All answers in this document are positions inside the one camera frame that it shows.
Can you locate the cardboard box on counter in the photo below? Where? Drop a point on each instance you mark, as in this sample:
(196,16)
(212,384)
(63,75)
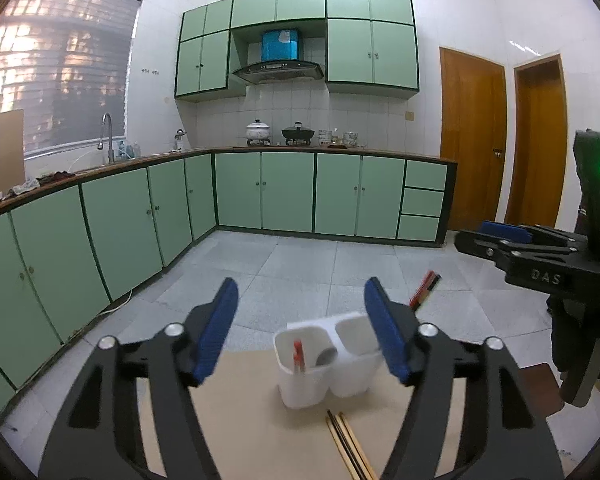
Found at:
(7,160)

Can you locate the glass seasoning jar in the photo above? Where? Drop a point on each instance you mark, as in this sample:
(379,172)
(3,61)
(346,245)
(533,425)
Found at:
(325,138)
(350,140)

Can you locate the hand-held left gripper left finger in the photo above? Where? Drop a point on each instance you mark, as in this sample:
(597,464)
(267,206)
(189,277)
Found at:
(215,335)

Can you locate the black wok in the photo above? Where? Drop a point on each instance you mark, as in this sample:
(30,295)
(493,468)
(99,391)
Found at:
(298,133)

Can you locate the plastic bottles by sink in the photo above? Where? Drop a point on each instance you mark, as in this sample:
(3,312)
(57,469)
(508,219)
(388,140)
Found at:
(129,151)

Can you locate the window with blinds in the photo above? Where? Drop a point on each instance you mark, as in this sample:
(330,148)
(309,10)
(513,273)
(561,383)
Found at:
(55,70)

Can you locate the dark brown chopstick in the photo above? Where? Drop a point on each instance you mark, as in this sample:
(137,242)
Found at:
(430,291)

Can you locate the crumpled cloth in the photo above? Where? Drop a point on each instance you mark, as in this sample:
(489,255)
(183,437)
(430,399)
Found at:
(40,182)

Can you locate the wooden door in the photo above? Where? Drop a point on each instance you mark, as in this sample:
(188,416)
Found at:
(472,140)
(537,145)

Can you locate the white two-compartment utensil holder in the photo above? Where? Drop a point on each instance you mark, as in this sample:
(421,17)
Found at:
(325,375)

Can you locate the chrome kitchen faucet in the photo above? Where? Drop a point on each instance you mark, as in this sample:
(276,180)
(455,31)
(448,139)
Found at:
(107,132)

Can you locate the range hood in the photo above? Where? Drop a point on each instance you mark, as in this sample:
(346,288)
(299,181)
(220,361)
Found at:
(279,67)

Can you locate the green upper wall cabinets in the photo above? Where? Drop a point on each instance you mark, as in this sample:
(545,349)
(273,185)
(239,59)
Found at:
(300,45)

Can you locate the bundle of wooden chopsticks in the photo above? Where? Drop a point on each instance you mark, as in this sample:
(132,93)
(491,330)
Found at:
(352,447)

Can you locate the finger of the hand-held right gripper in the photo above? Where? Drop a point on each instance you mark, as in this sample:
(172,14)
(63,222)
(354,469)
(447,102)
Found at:
(480,246)
(505,231)

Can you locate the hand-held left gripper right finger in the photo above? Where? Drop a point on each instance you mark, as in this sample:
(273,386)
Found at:
(385,335)

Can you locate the small water tap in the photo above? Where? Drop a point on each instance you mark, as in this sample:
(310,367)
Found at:
(179,140)

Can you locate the white cooking pot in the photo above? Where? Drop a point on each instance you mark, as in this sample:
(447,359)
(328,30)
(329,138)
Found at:
(258,131)

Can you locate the red patterned chopstick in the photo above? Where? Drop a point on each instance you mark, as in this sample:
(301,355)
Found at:
(422,287)

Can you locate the green lower kitchen cabinets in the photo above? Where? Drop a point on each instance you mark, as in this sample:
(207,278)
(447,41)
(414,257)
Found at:
(130,230)

